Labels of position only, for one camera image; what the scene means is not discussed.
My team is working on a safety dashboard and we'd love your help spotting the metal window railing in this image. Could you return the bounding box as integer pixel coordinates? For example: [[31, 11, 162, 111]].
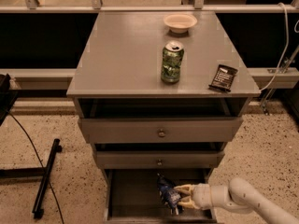
[[0, 0, 299, 15]]

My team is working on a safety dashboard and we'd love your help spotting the blue chip bag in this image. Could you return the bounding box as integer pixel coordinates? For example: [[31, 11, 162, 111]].
[[157, 174, 181, 216]]

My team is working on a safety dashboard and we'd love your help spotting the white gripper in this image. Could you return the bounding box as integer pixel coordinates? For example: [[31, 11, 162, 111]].
[[175, 184, 212, 210]]

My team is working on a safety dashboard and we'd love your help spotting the grey top drawer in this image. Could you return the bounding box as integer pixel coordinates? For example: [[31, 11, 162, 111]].
[[78, 118, 243, 144]]

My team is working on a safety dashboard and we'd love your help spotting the black stand base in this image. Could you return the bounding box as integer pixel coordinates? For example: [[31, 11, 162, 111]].
[[0, 139, 62, 219]]

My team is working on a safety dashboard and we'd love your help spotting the black object at left edge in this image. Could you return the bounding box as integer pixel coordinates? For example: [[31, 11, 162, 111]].
[[0, 74, 18, 126]]

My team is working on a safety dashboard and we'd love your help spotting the green soda can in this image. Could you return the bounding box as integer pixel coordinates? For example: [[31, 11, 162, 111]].
[[161, 40, 184, 83]]

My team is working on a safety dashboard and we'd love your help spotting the grey middle drawer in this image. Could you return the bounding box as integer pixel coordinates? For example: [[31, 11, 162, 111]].
[[93, 150, 224, 169]]

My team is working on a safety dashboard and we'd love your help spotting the black floor cable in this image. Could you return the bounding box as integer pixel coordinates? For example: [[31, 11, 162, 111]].
[[5, 109, 64, 224]]

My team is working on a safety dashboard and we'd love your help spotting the grey drawer cabinet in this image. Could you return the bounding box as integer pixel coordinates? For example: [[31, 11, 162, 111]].
[[65, 10, 262, 224]]

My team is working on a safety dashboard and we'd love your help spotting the white hanging cable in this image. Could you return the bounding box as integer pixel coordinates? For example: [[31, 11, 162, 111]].
[[260, 2, 299, 92]]

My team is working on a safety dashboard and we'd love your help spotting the grey open bottom drawer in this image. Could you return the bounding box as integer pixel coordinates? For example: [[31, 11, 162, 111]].
[[104, 169, 217, 224]]

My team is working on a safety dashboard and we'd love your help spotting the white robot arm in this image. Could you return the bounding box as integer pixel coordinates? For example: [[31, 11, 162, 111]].
[[175, 177, 299, 224]]

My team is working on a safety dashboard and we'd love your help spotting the beige paper bowl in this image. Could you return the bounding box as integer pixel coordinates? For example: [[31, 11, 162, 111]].
[[164, 14, 197, 34]]

